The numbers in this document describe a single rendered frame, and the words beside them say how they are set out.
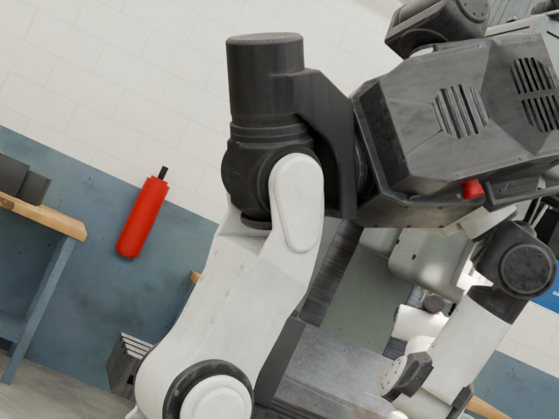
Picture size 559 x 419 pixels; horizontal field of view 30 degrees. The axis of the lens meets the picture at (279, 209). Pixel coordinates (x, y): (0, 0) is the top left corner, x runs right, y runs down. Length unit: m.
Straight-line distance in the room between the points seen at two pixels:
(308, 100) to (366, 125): 0.12
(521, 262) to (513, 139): 0.20
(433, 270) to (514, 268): 0.53
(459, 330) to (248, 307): 0.37
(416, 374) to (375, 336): 0.91
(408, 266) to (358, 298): 0.44
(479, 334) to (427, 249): 0.48
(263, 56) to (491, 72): 0.35
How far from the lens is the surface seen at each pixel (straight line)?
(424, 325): 2.00
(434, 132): 1.54
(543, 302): 7.11
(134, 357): 2.03
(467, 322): 1.71
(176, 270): 6.38
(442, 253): 2.16
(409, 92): 1.55
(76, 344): 6.41
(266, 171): 1.49
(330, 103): 1.52
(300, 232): 1.51
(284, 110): 1.49
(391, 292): 2.63
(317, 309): 2.57
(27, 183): 5.81
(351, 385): 2.58
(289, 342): 2.10
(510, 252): 1.65
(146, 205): 6.18
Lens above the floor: 1.28
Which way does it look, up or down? 1 degrees up
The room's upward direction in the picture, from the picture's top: 25 degrees clockwise
